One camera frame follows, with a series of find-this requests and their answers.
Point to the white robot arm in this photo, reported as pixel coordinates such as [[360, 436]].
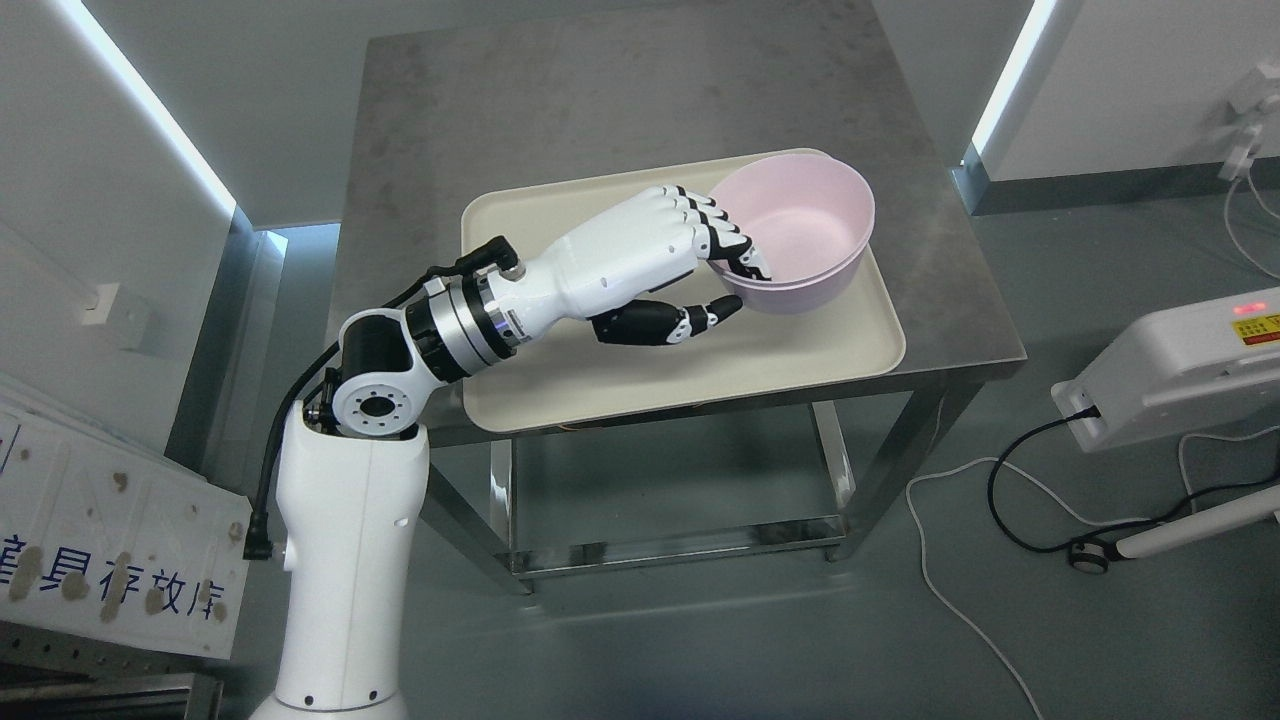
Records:
[[351, 484]]

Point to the pink bowl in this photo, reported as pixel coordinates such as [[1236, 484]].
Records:
[[799, 197], [805, 276]]

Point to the beige plastic tray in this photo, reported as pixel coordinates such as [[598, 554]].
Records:
[[569, 379]]

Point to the white wall socket box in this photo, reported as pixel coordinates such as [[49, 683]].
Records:
[[119, 315]]

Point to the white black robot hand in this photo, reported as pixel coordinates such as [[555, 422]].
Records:
[[599, 270]]

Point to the white tube with caster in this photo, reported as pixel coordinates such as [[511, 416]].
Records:
[[1095, 557]]

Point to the stainless steel table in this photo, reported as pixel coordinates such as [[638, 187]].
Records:
[[447, 114]]

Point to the white machine with red light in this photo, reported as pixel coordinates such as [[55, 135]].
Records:
[[1180, 369]]

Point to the white signboard with blue letters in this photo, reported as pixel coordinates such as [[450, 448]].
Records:
[[106, 539]]

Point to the white wall plug adapter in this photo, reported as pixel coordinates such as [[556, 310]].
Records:
[[1254, 114]]

